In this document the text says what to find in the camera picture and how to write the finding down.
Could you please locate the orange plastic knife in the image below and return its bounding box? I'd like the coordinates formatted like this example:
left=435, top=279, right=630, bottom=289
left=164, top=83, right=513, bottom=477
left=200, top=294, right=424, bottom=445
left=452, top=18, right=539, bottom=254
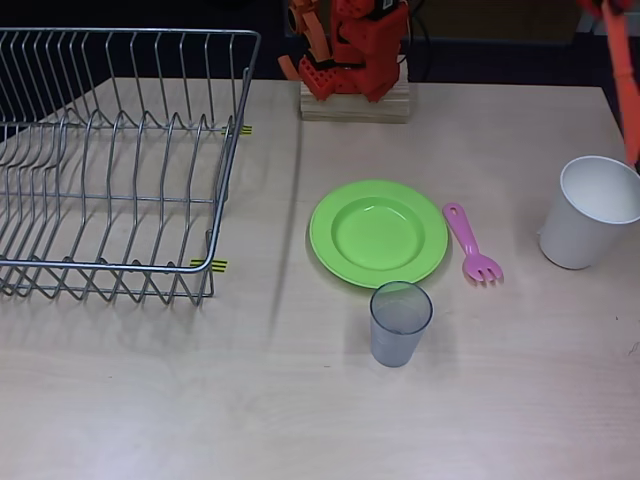
left=602, top=7, right=640, bottom=171

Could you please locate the pink plastic fork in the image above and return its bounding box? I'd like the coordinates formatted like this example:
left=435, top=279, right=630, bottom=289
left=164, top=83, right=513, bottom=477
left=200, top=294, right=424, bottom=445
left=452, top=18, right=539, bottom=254
left=442, top=201, right=505, bottom=286

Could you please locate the green plastic plate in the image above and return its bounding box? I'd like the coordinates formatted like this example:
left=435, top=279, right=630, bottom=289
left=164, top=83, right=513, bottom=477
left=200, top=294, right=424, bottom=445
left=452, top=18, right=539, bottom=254
left=308, top=179, right=450, bottom=290

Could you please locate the grey translucent plastic cup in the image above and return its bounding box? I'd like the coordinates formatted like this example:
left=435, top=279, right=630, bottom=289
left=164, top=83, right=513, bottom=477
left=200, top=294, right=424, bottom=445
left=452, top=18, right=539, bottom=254
left=369, top=281, right=434, bottom=369

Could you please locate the brown partition board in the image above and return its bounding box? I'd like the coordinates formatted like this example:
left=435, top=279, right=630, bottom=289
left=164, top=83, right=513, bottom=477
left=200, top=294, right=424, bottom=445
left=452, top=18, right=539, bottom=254
left=402, top=0, right=586, bottom=47

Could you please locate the white paper cup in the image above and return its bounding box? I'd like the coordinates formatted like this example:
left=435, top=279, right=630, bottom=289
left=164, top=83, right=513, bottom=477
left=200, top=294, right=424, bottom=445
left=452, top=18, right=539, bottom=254
left=538, top=156, right=640, bottom=271

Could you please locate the wooden block base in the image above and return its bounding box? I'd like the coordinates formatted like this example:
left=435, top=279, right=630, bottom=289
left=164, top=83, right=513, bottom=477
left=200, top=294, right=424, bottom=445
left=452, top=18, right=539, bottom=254
left=298, top=79, right=412, bottom=125

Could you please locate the orange clamp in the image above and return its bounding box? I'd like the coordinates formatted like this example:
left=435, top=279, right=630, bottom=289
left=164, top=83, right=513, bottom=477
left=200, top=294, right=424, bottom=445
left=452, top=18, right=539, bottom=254
left=277, top=0, right=332, bottom=82

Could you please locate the black cable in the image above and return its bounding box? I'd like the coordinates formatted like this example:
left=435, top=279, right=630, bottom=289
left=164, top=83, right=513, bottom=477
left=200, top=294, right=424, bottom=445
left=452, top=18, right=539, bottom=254
left=399, top=0, right=431, bottom=84

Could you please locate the metal wire dish rack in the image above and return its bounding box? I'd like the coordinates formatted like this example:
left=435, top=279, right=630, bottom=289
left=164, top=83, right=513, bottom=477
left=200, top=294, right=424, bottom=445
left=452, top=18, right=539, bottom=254
left=0, top=27, right=263, bottom=307

